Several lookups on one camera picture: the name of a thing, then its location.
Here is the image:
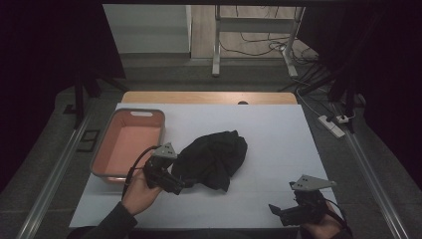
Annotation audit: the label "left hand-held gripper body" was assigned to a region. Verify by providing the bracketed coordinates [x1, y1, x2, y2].
[142, 142, 182, 193]

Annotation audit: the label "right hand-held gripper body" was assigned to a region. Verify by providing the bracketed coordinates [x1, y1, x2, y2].
[280, 174, 336, 227]

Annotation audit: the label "pink basket with grey rim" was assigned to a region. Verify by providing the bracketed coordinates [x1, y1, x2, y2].
[90, 108, 166, 184]

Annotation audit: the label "black cloth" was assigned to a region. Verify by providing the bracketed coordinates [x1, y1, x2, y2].
[171, 129, 249, 193]

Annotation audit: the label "person's right hand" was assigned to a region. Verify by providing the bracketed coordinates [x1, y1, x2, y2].
[301, 202, 346, 239]

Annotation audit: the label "person's left hand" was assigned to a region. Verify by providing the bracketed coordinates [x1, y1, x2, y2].
[121, 169, 164, 217]

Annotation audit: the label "white board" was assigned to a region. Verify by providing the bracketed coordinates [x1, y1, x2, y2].
[69, 103, 338, 230]

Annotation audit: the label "white power strip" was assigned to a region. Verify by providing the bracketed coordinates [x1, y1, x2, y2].
[317, 115, 346, 139]

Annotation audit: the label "wooden table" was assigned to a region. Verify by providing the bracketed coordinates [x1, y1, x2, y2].
[121, 91, 299, 106]

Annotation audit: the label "black stand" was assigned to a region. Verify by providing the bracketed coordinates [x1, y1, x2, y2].
[63, 71, 131, 130]
[278, 63, 366, 134]

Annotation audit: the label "white cabinet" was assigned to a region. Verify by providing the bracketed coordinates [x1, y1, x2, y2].
[103, 4, 193, 55]

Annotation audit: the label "dark curtain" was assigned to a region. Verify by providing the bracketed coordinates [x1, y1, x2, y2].
[0, 0, 127, 194]
[296, 0, 422, 191]

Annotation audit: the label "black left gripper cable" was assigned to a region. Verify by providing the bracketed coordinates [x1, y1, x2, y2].
[121, 144, 161, 200]

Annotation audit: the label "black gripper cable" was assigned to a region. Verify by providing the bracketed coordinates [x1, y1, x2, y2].
[121, 144, 161, 200]
[322, 198, 353, 237]

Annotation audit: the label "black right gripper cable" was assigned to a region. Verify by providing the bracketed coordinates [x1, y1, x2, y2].
[322, 198, 353, 237]

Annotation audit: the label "grey metal floor rail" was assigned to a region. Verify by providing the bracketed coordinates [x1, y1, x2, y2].
[330, 102, 411, 239]
[15, 108, 97, 239]

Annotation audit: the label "black floor frame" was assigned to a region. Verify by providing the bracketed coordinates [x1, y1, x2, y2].
[76, 128, 101, 154]

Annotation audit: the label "white cable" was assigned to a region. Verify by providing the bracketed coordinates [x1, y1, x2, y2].
[294, 87, 323, 118]

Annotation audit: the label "grey metal desk frame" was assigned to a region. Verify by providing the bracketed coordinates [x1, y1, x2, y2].
[211, 4, 307, 80]

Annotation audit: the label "black floor cables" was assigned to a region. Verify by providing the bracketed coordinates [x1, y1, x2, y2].
[218, 4, 320, 66]

